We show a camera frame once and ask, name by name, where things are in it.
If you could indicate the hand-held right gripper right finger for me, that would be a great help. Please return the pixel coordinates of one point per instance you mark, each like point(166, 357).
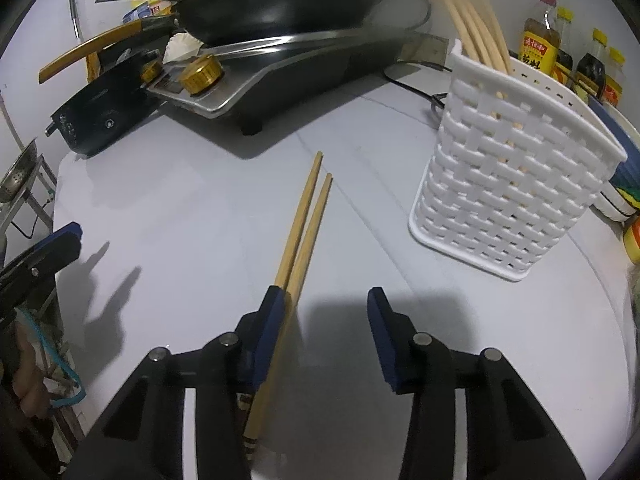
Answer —
point(385, 340)

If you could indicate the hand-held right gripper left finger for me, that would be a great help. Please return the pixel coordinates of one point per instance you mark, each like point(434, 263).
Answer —
point(265, 340)

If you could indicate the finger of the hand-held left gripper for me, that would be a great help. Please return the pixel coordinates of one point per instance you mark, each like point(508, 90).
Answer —
point(55, 252)

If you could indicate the wooden chopsticks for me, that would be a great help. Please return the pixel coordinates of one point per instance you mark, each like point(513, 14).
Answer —
point(457, 15)
point(312, 240)

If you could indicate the white plastic basket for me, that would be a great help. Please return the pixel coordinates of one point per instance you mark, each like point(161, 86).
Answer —
point(505, 175)

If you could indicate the person's left hand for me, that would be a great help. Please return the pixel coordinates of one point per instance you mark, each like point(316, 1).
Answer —
point(30, 390)

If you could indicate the metal rack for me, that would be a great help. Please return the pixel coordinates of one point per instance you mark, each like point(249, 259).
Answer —
point(37, 195)

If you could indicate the steel bowl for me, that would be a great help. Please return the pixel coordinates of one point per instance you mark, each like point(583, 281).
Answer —
point(17, 175)

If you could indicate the dark blue electric pot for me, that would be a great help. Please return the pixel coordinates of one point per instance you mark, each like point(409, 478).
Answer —
point(100, 110)

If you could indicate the brown wooden spatula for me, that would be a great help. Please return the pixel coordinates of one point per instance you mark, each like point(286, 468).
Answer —
point(96, 67)

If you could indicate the gold round knob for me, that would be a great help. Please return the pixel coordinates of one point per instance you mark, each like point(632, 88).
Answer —
point(151, 72)
point(201, 76)

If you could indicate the white crumpled paper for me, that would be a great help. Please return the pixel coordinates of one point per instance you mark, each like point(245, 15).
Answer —
point(182, 47)

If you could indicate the blue packet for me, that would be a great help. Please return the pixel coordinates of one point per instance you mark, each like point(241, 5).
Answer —
point(135, 15)

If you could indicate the induction cooker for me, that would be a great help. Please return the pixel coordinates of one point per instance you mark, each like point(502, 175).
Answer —
point(280, 80)

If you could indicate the stack of white bowls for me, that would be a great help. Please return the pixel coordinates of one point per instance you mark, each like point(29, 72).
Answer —
point(612, 205)

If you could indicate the orange squeeze bottle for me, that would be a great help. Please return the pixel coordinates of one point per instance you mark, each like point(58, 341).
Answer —
point(632, 240)

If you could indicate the yellow green sponge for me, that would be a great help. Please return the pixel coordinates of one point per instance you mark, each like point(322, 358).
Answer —
point(631, 196)

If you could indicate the blue bowl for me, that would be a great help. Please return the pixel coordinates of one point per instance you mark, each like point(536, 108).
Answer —
point(625, 140)

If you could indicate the dark sauce bottle yellow cap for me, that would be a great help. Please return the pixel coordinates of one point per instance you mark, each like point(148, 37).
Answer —
point(564, 65)
point(591, 70)

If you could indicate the yellow label bottle yellow cap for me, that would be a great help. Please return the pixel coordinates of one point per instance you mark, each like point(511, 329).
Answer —
point(614, 85)

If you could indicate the metal wall rod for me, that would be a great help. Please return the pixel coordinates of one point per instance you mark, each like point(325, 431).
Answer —
point(74, 15)

